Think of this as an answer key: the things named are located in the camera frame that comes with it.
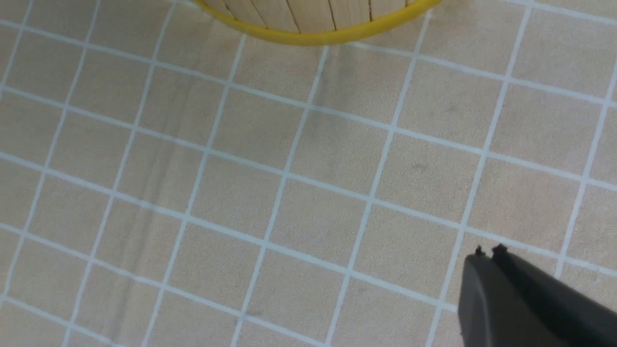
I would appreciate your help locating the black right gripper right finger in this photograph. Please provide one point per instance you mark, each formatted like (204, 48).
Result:
(573, 318)

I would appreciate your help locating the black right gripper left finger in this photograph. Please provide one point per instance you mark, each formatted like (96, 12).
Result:
(492, 313)

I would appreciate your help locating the bamboo steamer tray yellow rim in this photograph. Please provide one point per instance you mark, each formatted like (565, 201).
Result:
(315, 22)

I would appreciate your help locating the checkered beige tablecloth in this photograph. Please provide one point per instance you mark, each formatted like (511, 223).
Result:
(168, 182)

